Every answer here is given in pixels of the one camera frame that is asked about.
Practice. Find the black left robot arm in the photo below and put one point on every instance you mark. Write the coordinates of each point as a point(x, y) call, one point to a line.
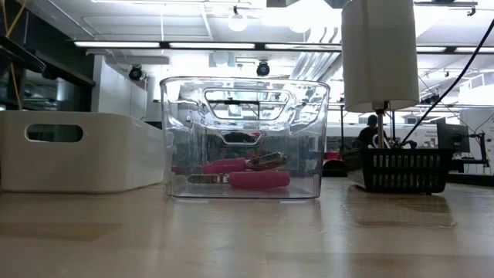
point(19, 54)

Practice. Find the black ceiling spotlight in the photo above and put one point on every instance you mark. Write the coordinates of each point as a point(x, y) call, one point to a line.
point(263, 68)
point(135, 72)

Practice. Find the clear plastic bin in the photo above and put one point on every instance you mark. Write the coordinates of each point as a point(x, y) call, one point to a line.
point(173, 116)

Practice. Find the long fluorescent ceiling light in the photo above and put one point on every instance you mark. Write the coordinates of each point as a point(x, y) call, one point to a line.
point(212, 45)

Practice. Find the white globe ceiling light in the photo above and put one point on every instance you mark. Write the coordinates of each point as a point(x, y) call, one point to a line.
point(237, 22)

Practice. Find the person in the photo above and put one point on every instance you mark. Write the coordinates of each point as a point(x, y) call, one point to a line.
point(366, 135)

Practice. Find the white plastic bin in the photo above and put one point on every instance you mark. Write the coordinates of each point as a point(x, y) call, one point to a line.
point(96, 162)

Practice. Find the white table lamp wooden base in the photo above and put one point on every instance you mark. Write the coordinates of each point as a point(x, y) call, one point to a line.
point(378, 58)

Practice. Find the black mesh plastic basket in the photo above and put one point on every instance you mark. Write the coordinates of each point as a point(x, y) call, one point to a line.
point(405, 171)

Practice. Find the black computer monitor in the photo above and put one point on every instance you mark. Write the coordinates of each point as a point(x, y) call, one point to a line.
point(451, 137)

